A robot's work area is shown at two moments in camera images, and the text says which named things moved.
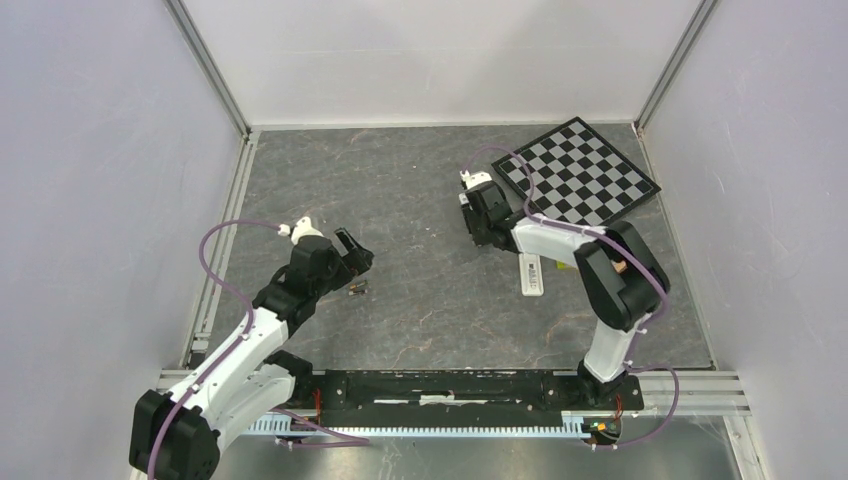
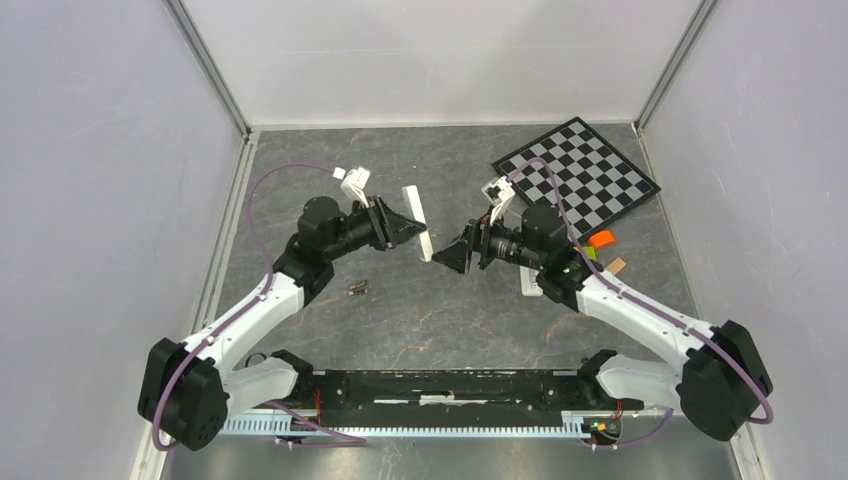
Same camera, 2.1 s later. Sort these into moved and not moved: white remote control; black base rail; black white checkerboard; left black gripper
Moved: left black gripper
Not moved: black white checkerboard; black base rail; white remote control
